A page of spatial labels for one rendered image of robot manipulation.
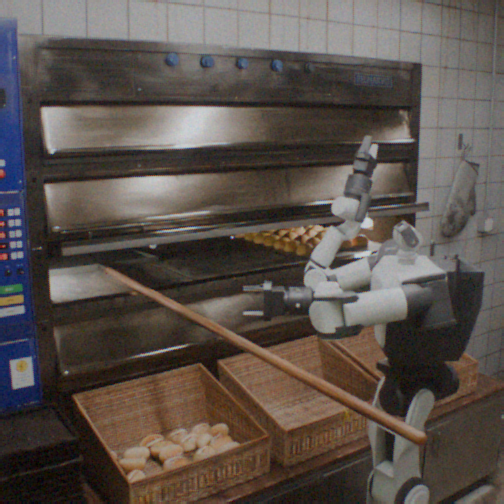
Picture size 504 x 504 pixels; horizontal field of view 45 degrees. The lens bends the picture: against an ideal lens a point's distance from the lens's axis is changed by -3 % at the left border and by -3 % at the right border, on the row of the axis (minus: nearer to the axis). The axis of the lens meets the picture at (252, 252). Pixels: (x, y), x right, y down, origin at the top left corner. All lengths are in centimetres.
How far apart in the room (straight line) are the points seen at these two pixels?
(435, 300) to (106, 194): 121
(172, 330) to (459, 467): 152
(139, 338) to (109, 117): 83
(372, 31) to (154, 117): 116
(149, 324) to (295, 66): 122
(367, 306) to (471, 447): 168
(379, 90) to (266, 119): 67
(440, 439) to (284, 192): 129
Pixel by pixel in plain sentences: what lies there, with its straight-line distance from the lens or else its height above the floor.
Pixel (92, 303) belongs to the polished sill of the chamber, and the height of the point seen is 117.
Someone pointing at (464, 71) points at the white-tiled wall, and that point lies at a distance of 353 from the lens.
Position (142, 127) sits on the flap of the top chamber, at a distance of 233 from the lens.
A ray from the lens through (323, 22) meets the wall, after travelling 282.
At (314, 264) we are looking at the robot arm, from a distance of 218.
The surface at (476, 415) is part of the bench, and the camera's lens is 314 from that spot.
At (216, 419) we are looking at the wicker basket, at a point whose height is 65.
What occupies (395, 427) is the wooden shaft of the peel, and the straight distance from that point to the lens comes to 140.
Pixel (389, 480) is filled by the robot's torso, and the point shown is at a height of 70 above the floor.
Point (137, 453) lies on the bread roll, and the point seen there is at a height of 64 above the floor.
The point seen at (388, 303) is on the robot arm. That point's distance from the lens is 166.
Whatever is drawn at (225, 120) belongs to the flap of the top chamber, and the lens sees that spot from 251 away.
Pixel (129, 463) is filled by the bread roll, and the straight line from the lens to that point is 234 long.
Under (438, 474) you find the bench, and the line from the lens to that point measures 307.
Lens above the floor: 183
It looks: 12 degrees down
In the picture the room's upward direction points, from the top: straight up
